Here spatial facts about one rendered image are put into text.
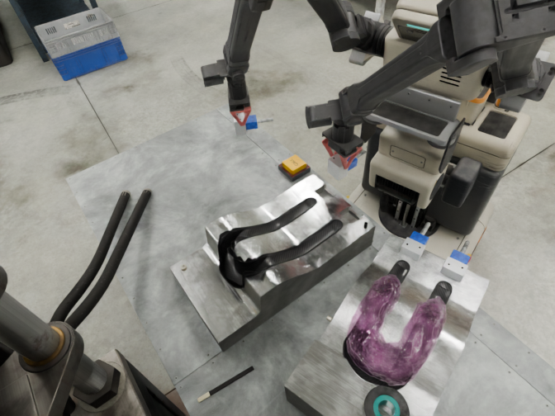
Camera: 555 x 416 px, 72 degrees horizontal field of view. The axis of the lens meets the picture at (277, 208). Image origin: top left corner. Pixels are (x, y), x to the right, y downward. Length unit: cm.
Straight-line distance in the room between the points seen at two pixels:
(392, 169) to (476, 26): 80
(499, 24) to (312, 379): 68
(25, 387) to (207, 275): 44
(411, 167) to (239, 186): 58
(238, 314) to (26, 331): 43
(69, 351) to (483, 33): 85
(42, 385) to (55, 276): 160
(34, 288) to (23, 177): 96
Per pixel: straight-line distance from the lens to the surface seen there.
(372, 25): 121
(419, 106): 119
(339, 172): 111
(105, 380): 103
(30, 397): 84
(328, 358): 85
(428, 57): 68
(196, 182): 134
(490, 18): 63
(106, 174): 150
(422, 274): 104
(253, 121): 131
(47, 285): 240
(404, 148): 132
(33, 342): 80
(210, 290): 100
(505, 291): 216
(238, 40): 100
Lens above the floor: 172
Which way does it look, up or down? 49 degrees down
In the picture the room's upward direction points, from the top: 6 degrees counter-clockwise
